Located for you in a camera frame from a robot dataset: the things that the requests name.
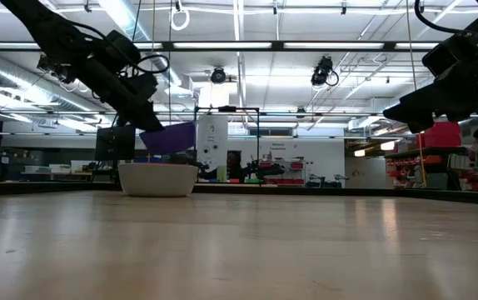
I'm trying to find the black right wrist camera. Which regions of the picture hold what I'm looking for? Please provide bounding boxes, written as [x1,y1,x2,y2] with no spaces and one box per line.
[421,32,465,79]

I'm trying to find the black metal frame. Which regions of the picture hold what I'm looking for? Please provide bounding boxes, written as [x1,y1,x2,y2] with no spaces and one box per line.
[194,106,261,184]

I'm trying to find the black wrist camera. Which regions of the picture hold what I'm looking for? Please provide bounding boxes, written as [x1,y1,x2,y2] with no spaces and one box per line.
[104,29,142,64]
[421,32,465,79]

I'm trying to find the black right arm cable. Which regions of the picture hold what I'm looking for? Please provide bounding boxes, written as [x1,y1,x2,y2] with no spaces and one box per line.
[413,0,466,35]

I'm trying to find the black ceiling dome camera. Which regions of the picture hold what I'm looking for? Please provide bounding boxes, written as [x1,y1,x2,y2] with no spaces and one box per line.
[210,66,227,85]

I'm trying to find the red storage bin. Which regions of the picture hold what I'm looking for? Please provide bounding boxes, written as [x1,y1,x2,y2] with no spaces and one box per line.
[420,121,462,148]

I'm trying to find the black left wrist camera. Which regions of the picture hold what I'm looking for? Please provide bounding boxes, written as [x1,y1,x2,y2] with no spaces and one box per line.
[104,29,142,64]

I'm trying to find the black computer monitor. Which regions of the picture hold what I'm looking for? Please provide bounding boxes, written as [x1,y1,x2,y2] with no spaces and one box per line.
[94,125,137,163]

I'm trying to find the purple plastic bowl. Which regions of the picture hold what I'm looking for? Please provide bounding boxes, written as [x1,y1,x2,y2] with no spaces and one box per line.
[138,121,197,154]

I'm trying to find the white hanging ring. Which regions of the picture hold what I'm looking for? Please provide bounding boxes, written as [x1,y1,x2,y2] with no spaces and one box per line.
[169,7,191,32]

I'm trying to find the white plastic bowl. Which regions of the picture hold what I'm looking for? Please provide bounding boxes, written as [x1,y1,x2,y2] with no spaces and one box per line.
[117,162,199,198]

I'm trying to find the dark storage shelf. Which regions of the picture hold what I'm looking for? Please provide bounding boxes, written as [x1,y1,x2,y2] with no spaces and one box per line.
[384,145,471,189]

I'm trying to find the yellow hanging cord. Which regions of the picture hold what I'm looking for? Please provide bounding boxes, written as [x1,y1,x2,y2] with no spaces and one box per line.
[404,0,428,188]

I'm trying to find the black overhead camera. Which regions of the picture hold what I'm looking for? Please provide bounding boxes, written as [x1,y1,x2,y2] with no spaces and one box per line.
[311,55,340,88]

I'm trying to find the white upright machine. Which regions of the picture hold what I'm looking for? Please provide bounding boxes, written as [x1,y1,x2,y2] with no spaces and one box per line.
[197,114,229,183]

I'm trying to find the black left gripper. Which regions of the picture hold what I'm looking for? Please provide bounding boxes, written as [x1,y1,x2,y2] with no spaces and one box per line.
[78,57,165,133]

